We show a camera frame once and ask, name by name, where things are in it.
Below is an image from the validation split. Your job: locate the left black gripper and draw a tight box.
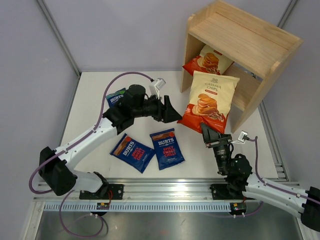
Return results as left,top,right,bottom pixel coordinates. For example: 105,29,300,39
132,93,182,123

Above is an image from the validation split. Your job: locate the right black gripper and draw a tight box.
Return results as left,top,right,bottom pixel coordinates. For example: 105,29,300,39
200,122,233,175

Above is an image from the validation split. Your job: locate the cassava chips bag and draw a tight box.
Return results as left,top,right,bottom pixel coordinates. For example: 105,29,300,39
182,45,234,76
177,71,240,134

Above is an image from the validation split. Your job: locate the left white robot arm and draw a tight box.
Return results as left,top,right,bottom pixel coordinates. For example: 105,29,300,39
38,84,182,199

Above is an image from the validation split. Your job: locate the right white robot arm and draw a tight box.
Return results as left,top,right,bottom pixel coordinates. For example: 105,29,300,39
200,123,320,232

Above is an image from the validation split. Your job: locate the wooden two-tier shelf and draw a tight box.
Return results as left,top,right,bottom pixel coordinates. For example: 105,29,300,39
183,0,303,133

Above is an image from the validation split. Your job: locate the right Burts chilli bag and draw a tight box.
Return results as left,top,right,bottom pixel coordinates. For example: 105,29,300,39
149,128,185,171

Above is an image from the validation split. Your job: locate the burts chilli bag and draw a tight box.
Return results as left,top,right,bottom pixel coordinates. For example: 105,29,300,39
149,128,185,171
109,133,155,174

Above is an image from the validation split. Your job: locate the left Burts chilli bag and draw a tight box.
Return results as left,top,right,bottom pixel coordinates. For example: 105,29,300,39
109,133,155,174

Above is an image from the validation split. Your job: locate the Burts green blue bag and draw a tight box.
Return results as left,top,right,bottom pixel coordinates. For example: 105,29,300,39
105,87,126,108

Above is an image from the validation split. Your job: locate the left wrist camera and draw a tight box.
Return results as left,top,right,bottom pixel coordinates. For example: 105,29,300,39
149,78,166,99

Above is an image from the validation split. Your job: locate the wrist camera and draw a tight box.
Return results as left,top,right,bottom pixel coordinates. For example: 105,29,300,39
231,130,249,145
149,78,166,99

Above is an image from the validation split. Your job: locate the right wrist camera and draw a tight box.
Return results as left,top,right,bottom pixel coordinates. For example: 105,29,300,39
231,130,249,145

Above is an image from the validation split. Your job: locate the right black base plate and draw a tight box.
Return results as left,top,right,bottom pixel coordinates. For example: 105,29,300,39
209,183,245,201

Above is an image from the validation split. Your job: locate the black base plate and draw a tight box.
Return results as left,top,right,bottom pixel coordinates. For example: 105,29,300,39
79,184,124,200
209,183,245,201

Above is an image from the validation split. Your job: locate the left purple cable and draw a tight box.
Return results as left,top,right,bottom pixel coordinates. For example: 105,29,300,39
27,71,111,239

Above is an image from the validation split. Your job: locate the aluminium mounting rail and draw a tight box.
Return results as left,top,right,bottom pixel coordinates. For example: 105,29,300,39
33,177,305,203

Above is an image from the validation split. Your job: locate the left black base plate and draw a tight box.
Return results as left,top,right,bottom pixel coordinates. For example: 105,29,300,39
79,184,124,200

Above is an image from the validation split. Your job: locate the white slotted cable duct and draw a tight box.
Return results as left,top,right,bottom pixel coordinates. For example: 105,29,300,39
44,202,231,213

